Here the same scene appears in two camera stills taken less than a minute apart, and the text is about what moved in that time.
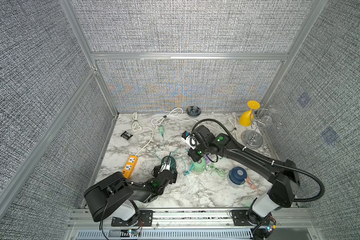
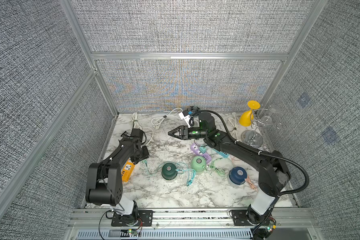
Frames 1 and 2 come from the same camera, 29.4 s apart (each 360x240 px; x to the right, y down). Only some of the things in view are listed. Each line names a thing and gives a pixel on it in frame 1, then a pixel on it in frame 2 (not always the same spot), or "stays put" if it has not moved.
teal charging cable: (173, 156) -> (192, 172)
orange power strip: (129, 166) stays put
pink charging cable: (248, 179) stays put
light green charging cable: (219, 171) stays put
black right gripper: (191, 153) -> (185, 133)
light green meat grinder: (198, 169) stays put
